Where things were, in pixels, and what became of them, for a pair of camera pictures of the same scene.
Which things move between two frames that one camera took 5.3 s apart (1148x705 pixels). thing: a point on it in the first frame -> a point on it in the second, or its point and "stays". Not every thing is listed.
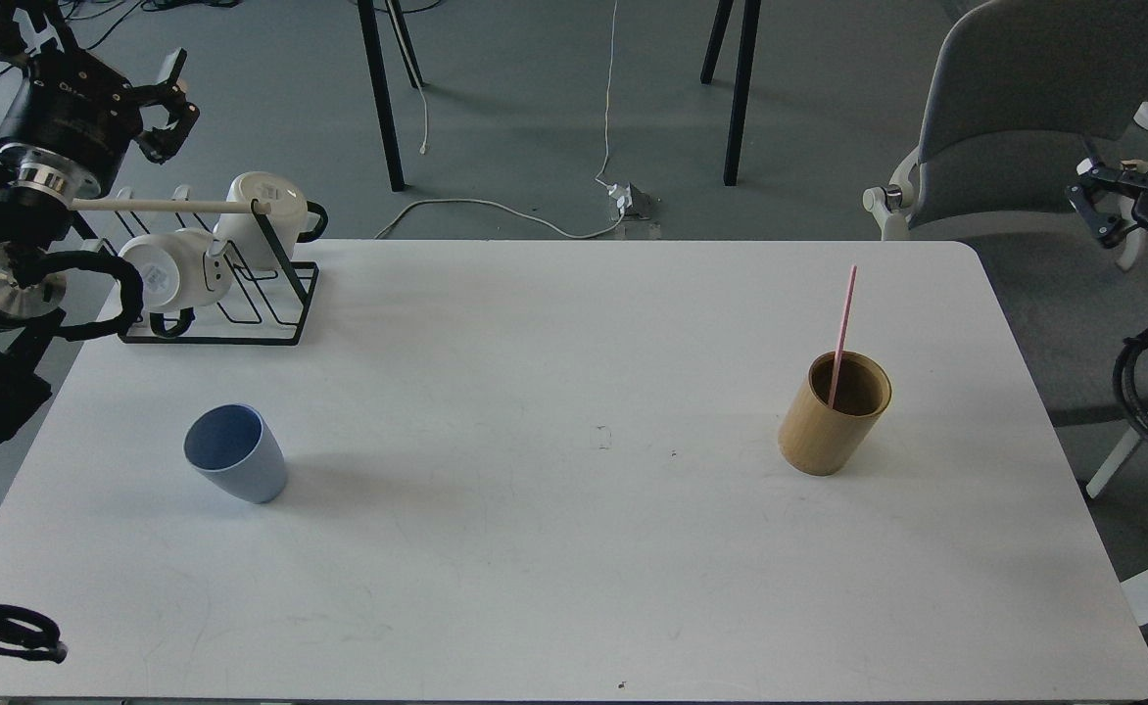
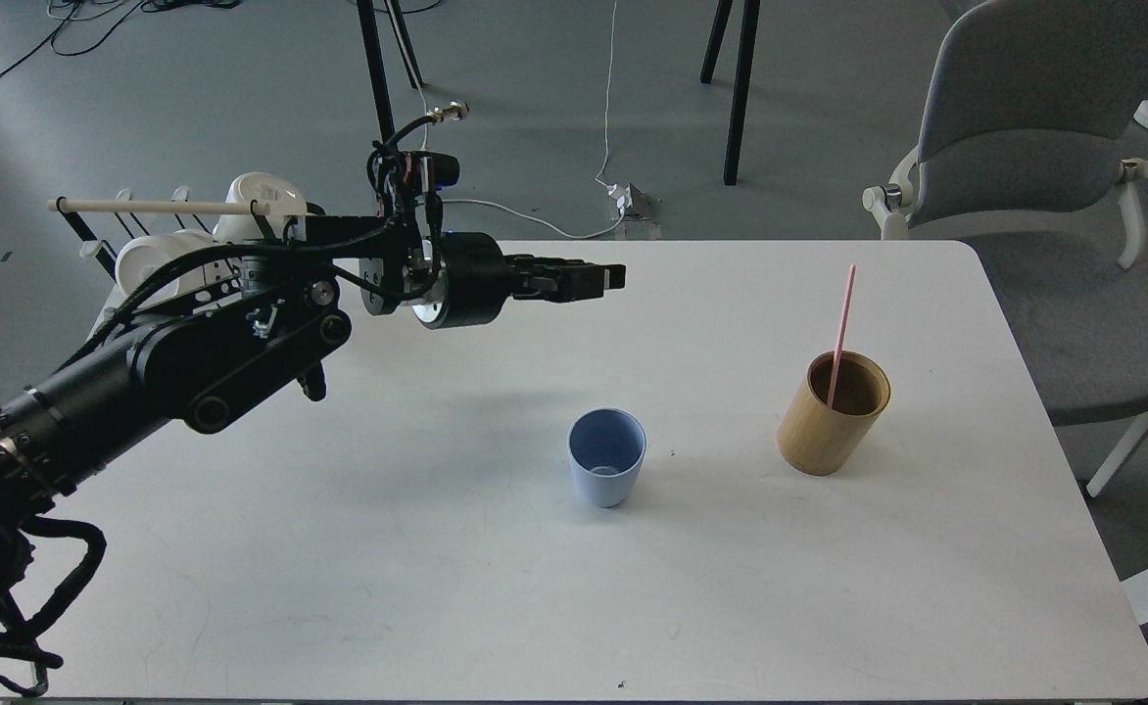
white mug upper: x=246 y=242 stays
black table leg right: x=742 y=83 stays
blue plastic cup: x=235 y=447 -> x=606 y=446
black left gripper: x=72 y=121 -> x=479 y=277
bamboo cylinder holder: x=818 y=440 stays
